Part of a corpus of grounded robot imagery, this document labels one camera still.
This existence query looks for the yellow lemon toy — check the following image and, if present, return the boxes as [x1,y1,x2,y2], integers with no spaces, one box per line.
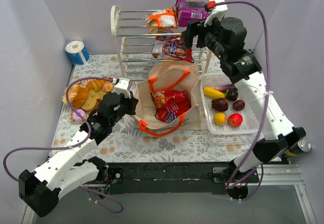
[213,112,226,125]

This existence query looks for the purple snack bag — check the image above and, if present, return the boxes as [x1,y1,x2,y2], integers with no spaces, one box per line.
[175,0,209,27]

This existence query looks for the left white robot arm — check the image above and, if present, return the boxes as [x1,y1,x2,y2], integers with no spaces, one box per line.
[18,90,138,217]

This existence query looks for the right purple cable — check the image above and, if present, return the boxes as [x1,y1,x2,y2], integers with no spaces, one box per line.
[214,1,273,201]

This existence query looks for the red candy bag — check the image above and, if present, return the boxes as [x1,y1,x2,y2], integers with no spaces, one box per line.
[151,36,194,63]

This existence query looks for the large red snack bag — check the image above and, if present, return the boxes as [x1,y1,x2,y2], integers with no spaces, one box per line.
[150,90,191,123]

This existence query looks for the metal can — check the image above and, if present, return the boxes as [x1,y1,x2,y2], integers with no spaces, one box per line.
[297,139,311,153]

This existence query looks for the canvas tote bag orange handles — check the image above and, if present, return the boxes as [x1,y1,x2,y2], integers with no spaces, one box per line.
[135,68,201,137]

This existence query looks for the purple cable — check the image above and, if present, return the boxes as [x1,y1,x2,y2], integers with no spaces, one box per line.
[214,1,273,201]
[3,76,124,213]

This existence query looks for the red apple toy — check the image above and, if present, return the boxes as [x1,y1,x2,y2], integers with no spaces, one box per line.
[227,113,243,127]

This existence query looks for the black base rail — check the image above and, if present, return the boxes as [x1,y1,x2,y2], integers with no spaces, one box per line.
[78,162,259,196]

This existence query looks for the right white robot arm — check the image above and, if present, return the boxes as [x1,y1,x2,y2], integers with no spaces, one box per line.
[182,17,306,175]

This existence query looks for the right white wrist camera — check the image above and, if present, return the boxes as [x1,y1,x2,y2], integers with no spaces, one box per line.
[204,0,228,27]

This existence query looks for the dark red beet toy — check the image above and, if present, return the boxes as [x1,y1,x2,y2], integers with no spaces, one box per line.
[212,98,229,112]

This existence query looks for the toilet paper roll blue wrap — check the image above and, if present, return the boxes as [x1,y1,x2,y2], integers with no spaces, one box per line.
[65,40,89,65]

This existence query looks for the floral bread tray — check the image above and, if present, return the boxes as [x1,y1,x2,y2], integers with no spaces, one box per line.
[66,76,114,123]

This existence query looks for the bread loaf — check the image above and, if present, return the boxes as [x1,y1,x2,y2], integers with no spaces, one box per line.
[68,84,89,109]

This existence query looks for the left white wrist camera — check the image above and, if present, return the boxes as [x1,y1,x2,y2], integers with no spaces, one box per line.
[112,78,132,98]

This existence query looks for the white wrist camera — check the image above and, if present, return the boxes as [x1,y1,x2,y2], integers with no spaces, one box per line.
[112,78,132,98]
[204,0,228,27]

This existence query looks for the orange snack packet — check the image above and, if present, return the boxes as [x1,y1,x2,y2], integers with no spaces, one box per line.
[144,8,178,33]

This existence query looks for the white plastic basket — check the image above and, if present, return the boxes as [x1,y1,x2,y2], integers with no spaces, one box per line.
[199,72,261,135]

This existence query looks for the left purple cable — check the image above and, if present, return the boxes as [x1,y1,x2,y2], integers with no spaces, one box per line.
[3,76,124,213]

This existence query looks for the pink donut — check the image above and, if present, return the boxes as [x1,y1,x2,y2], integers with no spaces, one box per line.
[72,109,87,122]

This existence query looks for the dark plum toy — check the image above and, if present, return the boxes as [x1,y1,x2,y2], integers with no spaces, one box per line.
[232,100,246,111]

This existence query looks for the peach plastic grocery bag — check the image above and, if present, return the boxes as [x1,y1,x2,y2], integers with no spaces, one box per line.
[148,61,198,78]

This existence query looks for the yellow squash toy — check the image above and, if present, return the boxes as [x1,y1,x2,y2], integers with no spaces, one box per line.
[203,87,225,99]

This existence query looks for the white metal shelf rack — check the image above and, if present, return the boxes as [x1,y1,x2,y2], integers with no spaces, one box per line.
[110,2,216,79]

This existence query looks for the purple eggplant toy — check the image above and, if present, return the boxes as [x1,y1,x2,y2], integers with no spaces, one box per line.
[215,84,237,93]

